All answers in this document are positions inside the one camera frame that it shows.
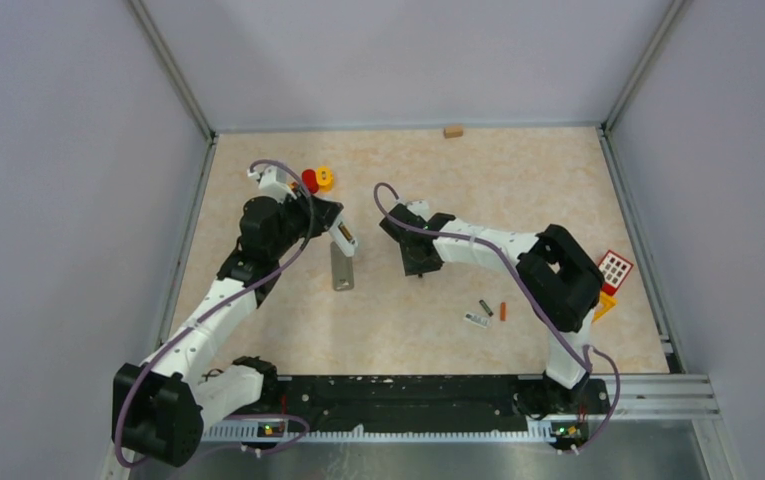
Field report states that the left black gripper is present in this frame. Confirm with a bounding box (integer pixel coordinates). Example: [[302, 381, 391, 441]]
[[269, 184, 342, 259]]

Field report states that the white labelled AA battery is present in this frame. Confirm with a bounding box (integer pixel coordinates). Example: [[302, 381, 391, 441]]
[[464, 312, 491, 328]]

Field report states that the white remote control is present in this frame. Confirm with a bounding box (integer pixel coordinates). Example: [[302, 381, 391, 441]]
[[328, 214, 358, 258]]

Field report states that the dark green AA battery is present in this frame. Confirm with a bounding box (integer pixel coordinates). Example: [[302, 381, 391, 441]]
[[478, 299, 494, 317]]

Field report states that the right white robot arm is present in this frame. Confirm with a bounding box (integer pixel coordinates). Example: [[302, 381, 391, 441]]
[[379, 203, 604, 412]]

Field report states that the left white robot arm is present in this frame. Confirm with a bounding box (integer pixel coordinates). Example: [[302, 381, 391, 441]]
[[112, 193, 357, 468]]

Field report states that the grey remote battery cover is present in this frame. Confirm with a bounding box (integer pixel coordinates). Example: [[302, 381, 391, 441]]
[[330, 242, 355, 292]]

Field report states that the yellow round toy brick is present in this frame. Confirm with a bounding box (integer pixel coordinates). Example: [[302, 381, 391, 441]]
[[315, 166, 335, 192]]

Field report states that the red toy cylinder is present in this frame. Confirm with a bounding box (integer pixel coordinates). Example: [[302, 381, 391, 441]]
[[301, 169, 319, 195]]

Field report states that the small wooden block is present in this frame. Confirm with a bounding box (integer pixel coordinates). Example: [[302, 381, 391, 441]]
[[442, 125, 464, 139]]

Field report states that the yellow toy piece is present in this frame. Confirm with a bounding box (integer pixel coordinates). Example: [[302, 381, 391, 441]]
[[592, 291, 618, 323]]

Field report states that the red white toy panel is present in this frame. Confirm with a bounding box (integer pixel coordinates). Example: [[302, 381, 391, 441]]
[[598, 250, 634, 296]]

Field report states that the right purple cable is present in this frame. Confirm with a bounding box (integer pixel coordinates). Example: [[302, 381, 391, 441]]
[[373, 182, 622, 425]]

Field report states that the purple cable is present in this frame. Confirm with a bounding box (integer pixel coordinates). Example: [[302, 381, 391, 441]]
[[373, 182, 622, 425], [111, 158, 317, 470]]

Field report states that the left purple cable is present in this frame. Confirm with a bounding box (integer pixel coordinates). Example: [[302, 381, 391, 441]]
[[111, 158, 317, 470]]

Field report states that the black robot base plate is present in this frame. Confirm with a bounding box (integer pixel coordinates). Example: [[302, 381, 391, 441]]
[[216, 372, 612, 437]]

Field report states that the grey slotted cable duct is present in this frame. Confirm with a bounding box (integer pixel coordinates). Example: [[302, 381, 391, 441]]
[[202, 421, 556, 444]]

